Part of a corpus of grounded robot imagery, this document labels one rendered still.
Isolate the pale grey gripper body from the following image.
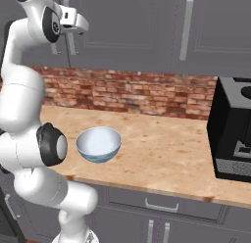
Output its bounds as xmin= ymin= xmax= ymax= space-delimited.
xmin=60 ymin=13 xmax=90 ymax=36

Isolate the pale blue bowl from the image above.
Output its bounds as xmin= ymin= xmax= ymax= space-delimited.
xmin=75 ymin=125 xmax=123 ymax=165

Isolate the grey base cabinet door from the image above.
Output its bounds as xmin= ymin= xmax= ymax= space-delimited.
xmin=158 ymin=217 xmax=251 ymax=243
xmin=87 ymin=206 xmax=161 ymax=243
xmin=0 ymin=170 xmax=63 ymax=243

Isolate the black coffee machine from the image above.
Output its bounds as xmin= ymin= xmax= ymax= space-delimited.
xmin=207 ymin=76 xmax=251 ymax=183

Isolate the grey drawer front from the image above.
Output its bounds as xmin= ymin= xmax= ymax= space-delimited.
xmin=106 ymin=185 xmax=227 ymax=222

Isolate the grey wall cabinet handle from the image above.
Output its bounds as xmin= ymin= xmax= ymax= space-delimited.
xmin=63 ymin=0 xmax=79 ymax=57
xmin=178 ymin=0 xmax=195 ymax=62
xmin=49 ymin=40 xmax=63 ymax=56

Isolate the grey wall cabinet door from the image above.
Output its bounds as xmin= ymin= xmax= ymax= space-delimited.
xmin=0 ymin=0 xmax=72 ymax=69
xmin=58 ymin=0 xmax=179 ymax=75
xmin=176 ymin=0 xmax=251 ymax=79

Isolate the grey base cabinet handle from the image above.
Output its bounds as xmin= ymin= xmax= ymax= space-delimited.
xmin=4 ymin=193 xmax=19 ymax=221
xmin=162 ymin=221 xmax=172 ymax=243
xmin=146 ymin=219 xmax=155 ymax=243

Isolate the grey drawer handle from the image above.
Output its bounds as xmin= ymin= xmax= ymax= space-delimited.
xmin=144 ymin=197 xmax=180 ymax=214

